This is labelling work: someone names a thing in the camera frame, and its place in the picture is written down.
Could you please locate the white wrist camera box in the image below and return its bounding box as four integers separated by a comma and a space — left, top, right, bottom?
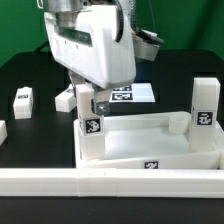
133, 29, 164, 61

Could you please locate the white front fence bar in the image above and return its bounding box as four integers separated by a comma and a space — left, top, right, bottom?
0, 168, 224, 198

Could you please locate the white marker base plate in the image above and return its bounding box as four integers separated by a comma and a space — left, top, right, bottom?
110, 83, 155, 103

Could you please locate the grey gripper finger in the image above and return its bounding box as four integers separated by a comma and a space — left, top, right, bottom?
91, 87, 111, 116
68, 70, 86, 90

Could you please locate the white left fence block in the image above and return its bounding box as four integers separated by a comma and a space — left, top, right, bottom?
0, 120, 7, 146

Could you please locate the white desk top tray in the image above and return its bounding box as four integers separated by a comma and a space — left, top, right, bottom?
74, 113, 224, 169

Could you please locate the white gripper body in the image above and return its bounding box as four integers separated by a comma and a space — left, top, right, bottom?
43, 3, 136, 89

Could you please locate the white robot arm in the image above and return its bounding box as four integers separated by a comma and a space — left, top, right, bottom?
37, 0, 136, 115

